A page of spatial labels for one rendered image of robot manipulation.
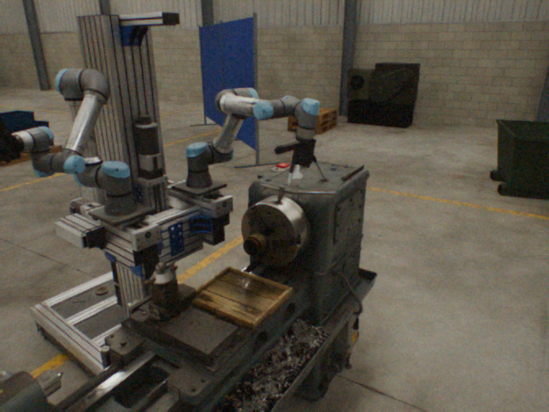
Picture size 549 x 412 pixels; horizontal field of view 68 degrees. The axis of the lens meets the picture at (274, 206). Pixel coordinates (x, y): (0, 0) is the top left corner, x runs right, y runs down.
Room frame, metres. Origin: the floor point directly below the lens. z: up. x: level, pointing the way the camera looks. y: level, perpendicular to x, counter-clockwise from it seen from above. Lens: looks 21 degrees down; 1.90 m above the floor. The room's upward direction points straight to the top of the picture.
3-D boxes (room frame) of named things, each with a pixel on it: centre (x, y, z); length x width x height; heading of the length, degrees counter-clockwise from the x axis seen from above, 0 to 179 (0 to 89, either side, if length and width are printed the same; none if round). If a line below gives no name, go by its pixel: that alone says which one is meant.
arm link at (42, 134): (1.60, 0.94, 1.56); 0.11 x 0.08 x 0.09; 163
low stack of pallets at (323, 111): (9.98, -0.94, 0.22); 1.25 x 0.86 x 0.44; 153
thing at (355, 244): (2.09, -0.20, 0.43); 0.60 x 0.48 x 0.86; 148
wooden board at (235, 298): (1.51, 0.15, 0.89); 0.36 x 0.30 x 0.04; 58
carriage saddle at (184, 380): (1.18, 0.36, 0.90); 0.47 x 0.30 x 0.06; 58
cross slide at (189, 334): (1.23, 0.35, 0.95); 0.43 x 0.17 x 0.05; 58
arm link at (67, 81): (1.86, 0.87, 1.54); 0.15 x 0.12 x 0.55; 73
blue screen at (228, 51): (8.58, 1.03, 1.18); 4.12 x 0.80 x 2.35; 21
